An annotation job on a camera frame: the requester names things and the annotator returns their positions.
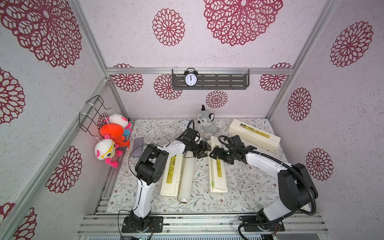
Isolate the cream wrap dispenser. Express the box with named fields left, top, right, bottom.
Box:
left=207, top=135, right=229, bottom=194
left=160, top=154, right=184, bottom=197

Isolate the plastic wrap roll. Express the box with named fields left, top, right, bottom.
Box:
left=179, top=152, right=197, bottom=204

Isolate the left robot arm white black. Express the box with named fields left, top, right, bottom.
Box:
left=129, top=126, right=211, bottom=229

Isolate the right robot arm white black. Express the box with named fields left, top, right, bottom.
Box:
left=210, top=135, right=318, bottom=224

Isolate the grey husky plush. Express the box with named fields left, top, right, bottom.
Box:
left=197, top=105, right=220, bottom=140

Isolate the small white round clock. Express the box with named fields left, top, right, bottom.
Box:
left=179, top=120, right=189, bottom=132

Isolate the back right cream dispenser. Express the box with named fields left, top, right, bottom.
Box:
left=229, top=119, right=281, bottom=152

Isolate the floral table mat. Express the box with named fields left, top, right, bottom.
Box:
left=106, top=119, right=279, bottom=214

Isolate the grey cloth roll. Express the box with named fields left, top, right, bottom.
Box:
left=132, top=138, right=144, bottom=158

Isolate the black alarm clock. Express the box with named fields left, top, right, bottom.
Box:
left=184, top=68, right=199, bottom=87

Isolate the red plush toy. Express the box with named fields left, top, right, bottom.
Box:
left=100, top=124, right=130, bottom=148

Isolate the white pink plush upper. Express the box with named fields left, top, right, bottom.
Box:
left=105, top=114, right=131, bottom=130

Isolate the white plush with glasses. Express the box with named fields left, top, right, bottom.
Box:
left=95, top=139, right=123, bottom=168

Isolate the grey wall shelf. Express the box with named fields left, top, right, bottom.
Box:
left=171, top=68, right=250, bottom=90

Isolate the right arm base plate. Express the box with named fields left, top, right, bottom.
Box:
left=238, top=214, right=285, bottom=233

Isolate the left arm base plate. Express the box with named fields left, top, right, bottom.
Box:
left=121, top=214, right=164, bottom=233

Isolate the black wire basket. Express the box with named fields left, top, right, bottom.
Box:
left=78, top=95, right=110, bottom=137

